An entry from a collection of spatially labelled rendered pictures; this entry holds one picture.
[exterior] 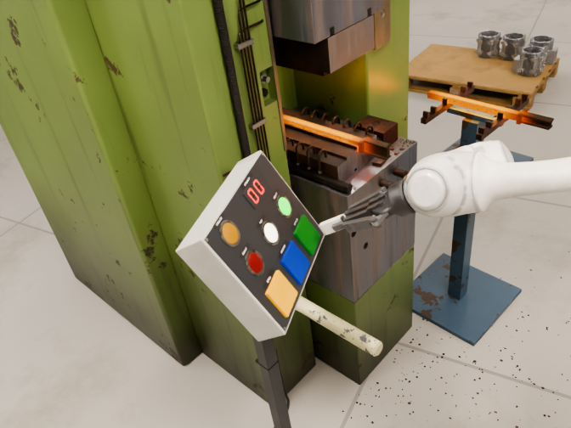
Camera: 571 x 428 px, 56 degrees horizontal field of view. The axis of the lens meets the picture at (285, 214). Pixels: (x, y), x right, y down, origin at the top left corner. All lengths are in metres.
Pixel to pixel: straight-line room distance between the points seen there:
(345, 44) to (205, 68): 0.39
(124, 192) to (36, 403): 1.11
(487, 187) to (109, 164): 1.20
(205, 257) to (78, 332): 1.76
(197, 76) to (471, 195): 0.71
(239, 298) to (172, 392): 1.29
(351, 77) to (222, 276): 1.03
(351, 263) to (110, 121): 0.87
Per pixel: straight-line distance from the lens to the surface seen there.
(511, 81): 4.24
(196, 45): 1.31
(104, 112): 1.72
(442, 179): 0.89
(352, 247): 1.70
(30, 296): 3.10
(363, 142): 1.64
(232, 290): 1.09
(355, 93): 1.91
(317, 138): 1.73
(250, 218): 1.15
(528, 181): 0.93
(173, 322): 2.22
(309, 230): 1.30
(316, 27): 1.38
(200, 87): 1.34
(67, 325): 2.83
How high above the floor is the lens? 1.82
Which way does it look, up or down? 36 degrees down
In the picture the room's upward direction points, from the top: 9 degrees counter-clockwise
